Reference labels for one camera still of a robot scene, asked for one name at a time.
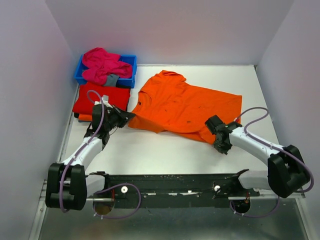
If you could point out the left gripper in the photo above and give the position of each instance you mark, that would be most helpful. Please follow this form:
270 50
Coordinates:
124 116

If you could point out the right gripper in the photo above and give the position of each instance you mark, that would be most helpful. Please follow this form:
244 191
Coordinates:
222 149

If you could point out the orange t-shirt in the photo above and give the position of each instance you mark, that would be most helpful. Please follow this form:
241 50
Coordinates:
83 117
167 103

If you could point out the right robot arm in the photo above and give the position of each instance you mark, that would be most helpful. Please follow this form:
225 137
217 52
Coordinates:
286 171

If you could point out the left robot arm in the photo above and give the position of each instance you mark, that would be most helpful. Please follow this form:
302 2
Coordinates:
68 185

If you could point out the folded red t-shirt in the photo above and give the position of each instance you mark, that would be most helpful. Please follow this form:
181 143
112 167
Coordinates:
116 96

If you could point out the grey garment in bin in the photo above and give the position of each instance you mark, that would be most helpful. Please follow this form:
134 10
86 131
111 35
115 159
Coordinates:
111 80

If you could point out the folded orange t-shirt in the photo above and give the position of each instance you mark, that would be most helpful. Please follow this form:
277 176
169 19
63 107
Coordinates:
83 117

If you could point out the pink t-shirt in bin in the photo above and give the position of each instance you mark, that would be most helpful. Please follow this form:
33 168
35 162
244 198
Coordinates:
100 63

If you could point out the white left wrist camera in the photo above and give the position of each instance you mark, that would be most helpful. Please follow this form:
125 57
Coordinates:
104 100

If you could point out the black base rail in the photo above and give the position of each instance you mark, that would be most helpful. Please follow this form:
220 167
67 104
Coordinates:
166 190

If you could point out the aluminium extrusion frame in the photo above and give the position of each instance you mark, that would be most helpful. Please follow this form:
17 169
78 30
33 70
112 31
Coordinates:
52 224

